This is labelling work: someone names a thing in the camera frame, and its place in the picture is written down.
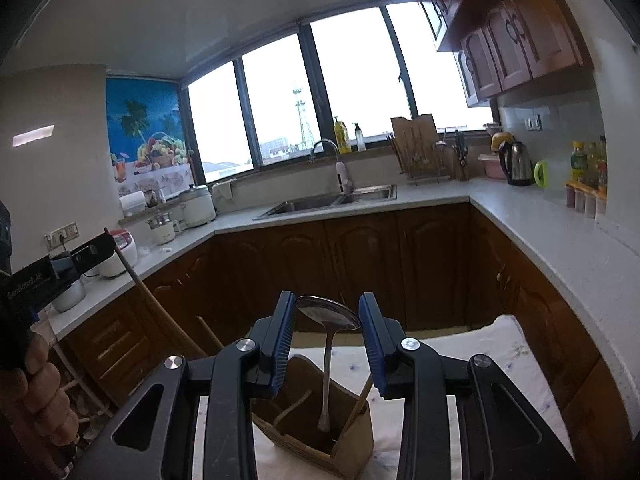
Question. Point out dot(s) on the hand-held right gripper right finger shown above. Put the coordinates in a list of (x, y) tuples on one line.
[(372, 345)]

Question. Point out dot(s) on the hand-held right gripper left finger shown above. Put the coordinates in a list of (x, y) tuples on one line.
[(282, 340)]

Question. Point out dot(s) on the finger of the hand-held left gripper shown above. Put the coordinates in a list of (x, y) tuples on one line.
[(92, 252)]

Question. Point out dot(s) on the metal spoon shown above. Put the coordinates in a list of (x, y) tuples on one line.
[(327, 360)]

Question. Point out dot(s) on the wooden chopstick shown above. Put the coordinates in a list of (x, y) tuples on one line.
[(210, 332), (359, 405), (150, 300)]

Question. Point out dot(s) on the wooden utensil holder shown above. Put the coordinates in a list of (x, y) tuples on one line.
[(350, 452)]

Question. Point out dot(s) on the person's left hand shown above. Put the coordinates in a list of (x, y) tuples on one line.
[(45, 395)]

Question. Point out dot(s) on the red and white rice cooker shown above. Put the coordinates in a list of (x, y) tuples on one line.
[(122, 255)]

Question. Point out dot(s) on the metal inner pot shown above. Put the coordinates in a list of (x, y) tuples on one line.
[(70, 297)]

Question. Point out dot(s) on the paper towel roll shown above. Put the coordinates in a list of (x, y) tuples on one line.
[(132, 205)]

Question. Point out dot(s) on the small white cooking pot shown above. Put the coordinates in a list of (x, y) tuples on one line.
[(164, 230)]

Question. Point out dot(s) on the white floral tablecloth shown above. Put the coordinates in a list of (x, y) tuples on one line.
[(500, 345)]

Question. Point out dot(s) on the steel sink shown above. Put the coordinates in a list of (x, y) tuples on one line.
[(310, 202)]

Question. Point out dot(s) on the grey dish cloth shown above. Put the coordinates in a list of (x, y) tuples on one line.
[(223, 192)]

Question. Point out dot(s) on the chrome faucet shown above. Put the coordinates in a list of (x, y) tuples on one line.
[(340, 170)]

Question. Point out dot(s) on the clear soap dispenser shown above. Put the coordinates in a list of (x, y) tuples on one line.
[(360, 139)]

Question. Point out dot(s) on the wooden cutting board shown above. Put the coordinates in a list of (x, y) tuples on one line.
[(415, 140)]

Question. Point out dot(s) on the yellow detergent bottle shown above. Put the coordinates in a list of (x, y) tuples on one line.
[(342, 137)]

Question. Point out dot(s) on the pink container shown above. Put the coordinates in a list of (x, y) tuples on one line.
[(490, 167)]

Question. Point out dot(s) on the steel electric kettle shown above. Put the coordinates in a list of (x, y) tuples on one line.
[(517, 165)]

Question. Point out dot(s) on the green cup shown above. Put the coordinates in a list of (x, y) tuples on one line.
[(541, 174)]

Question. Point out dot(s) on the yellow jar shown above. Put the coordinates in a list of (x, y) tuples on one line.
[(501, 140)]

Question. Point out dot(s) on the row of spice jars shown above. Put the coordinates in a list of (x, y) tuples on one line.
[(585, 200)]

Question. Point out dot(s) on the dark framed window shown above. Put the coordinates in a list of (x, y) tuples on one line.
[(360, 85)]

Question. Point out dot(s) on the green label bottle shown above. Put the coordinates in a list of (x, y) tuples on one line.
[(578, 162)]

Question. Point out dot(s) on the dark sauce bottle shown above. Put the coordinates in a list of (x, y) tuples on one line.
[(592, 165)]

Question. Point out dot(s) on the red label bottle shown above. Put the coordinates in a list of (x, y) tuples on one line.
[(602, 170)]

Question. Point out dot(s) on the wooden upper cabinets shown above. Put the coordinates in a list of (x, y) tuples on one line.
[(515, 35)]

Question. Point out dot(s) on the wall outlet strip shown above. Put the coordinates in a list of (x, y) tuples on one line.
[(62, 235)]

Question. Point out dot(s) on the tropical fruit wall poster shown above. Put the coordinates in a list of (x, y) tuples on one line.
[(150, 125)]

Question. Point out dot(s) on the wall outlet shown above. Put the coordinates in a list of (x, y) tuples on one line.
[(532, 122)]

